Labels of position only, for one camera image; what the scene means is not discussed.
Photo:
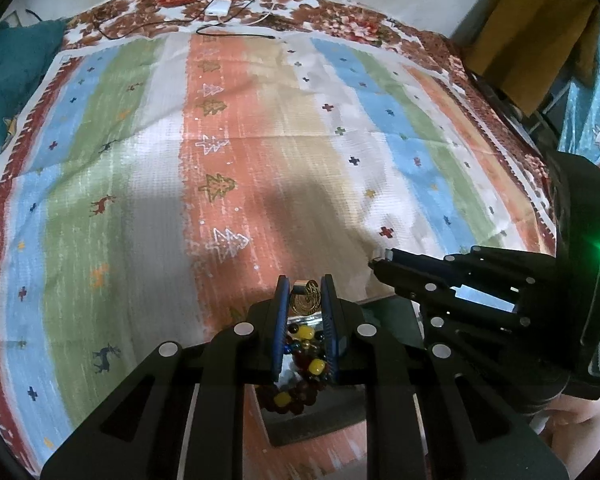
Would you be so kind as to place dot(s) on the striped printed blanket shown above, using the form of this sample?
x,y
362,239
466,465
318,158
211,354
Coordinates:
x,y
130,210

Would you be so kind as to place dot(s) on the teal cloth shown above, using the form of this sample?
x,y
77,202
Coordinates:
x,y
10,70

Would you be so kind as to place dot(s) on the yellow cloth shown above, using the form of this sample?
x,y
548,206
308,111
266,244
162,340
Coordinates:
x,y
530,35

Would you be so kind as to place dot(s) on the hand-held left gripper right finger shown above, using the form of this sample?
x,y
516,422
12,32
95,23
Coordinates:
x,y
328,325

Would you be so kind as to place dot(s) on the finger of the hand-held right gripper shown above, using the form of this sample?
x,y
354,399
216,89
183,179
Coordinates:
x,y
490,265
480,340

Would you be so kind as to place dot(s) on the person's right forearm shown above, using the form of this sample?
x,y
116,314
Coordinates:
x,y
580,435

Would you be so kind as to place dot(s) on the teal patterned curtain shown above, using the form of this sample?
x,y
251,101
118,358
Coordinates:
x,y
590,110

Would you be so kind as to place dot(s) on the white power adapter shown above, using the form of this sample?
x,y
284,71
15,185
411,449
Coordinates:
x,y
217,8

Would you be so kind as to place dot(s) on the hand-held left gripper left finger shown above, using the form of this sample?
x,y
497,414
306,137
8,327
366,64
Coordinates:
x,y
280,320

